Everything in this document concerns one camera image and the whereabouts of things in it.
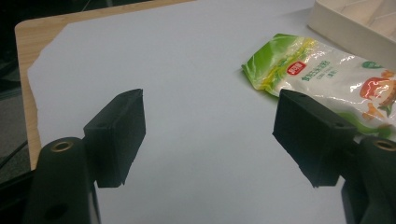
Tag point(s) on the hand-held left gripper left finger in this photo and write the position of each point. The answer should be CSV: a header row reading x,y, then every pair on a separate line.
x,y
115,140

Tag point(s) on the cream plastic tray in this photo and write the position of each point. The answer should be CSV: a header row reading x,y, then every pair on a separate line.
x,y
358,23

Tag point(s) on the green and white snack packet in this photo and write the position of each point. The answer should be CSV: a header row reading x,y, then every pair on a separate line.
x,y
323,73

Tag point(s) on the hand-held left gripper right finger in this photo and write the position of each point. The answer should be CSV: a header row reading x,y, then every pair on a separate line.
x,y
314,137

